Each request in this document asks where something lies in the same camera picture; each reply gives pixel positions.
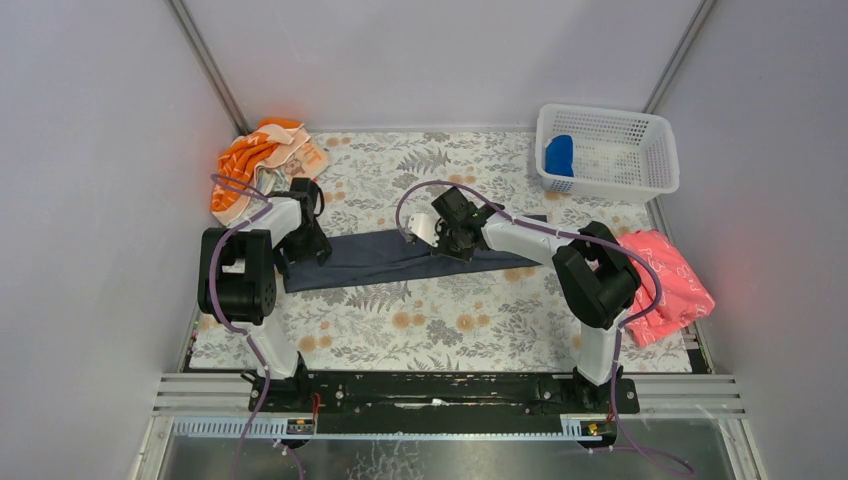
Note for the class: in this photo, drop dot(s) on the floral tablecloth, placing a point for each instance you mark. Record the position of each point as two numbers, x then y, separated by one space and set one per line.
508 320

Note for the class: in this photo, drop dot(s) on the blue towel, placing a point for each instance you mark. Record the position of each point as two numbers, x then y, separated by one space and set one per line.
559 153

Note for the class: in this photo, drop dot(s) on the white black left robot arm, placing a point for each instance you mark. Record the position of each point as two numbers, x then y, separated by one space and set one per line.
238 272

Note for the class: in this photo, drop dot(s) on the white plastic basket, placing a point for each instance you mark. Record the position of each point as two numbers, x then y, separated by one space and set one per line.
619 155

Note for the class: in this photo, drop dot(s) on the dark grey towel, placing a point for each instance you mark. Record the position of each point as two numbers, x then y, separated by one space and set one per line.
384 257

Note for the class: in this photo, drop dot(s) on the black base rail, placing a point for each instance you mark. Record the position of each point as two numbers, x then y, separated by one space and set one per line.
443 403

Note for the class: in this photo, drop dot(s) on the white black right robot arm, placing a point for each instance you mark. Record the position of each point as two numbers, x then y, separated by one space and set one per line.
597 279

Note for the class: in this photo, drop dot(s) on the pink patterned towel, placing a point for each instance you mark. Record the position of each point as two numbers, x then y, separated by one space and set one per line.
684 299

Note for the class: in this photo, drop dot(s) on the orange white towel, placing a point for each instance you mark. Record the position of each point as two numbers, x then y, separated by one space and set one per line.
279 145

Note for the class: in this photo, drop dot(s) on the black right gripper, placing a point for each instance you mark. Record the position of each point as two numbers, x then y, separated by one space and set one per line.
453 240

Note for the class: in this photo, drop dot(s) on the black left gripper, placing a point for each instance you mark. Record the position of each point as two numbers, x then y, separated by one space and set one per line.
311 241

